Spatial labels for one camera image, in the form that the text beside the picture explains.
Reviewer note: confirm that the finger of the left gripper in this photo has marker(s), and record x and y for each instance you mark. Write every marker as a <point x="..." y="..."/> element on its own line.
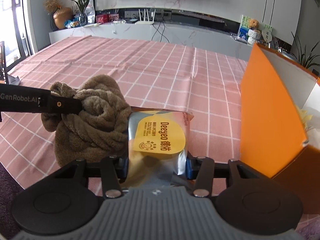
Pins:
<point x="52" y="104"/>

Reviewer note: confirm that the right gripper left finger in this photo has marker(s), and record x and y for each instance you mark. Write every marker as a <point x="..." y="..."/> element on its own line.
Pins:
<point x="113" y="172"/>

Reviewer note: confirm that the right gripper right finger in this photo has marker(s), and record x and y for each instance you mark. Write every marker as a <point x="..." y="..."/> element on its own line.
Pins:
<point x="202" y="171"/>

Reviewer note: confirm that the brown plush towel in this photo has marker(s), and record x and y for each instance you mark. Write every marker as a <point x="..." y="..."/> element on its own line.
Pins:
<point x="99" y="130"/>

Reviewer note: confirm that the orange wet wipes pack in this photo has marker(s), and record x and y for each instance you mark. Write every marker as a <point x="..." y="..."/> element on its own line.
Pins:
<point x="158" y="147"/>

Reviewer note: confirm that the yellow cloth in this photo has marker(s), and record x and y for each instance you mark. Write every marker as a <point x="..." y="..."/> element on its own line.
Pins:
<point x="304" y="116"/>

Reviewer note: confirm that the orange cardboard box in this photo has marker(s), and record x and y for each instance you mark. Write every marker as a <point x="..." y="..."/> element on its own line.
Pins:
<point x="274" y="137"/>

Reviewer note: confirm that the brown gourd vase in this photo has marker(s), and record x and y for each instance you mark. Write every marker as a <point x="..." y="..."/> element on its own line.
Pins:
<point x="59" y="13"/>

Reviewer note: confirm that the red gift box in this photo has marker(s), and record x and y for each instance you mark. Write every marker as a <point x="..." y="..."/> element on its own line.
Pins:
<point x="105" y="18"/>

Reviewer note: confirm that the pink checkered tablecloth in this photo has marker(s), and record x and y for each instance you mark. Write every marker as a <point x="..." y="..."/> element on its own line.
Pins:
<point x="154" y="75"/>

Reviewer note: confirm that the potted plant in vase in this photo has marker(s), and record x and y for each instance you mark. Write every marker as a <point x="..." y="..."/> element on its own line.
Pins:
<point x="82" y="5"/>

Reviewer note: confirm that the white wifi router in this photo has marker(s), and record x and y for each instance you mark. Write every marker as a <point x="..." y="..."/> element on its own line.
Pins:
<point x="146" y="17"/>

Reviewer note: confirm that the white marble tv console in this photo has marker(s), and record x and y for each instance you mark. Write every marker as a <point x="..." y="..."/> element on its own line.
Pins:
<point x="219" y="42"/>

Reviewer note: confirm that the tall green floor plant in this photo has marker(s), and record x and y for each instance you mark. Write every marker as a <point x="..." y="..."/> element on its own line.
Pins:
<point x="306" y="59"/>

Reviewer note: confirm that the round paper fan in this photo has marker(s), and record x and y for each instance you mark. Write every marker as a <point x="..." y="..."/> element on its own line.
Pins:
<point x="267" y="36"/>

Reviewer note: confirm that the brown teddy bear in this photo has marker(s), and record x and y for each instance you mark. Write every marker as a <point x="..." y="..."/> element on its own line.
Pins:
<point x="253" y="24"/>

